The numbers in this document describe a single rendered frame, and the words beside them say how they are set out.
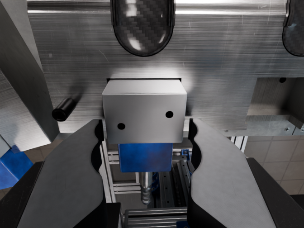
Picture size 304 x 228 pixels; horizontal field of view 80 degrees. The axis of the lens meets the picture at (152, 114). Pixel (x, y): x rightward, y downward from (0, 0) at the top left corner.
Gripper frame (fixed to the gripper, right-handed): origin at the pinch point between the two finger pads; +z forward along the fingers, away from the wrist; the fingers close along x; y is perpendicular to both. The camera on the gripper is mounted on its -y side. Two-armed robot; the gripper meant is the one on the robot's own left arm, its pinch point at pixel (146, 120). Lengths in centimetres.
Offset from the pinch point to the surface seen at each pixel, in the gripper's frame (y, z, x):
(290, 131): 8.3, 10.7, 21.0
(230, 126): 1.6, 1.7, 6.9
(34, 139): 5.0, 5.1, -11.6
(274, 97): 0.2, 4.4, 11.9
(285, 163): 91, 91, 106
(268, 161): 89, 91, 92
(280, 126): 7.4, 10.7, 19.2
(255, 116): 1.5, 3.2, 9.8
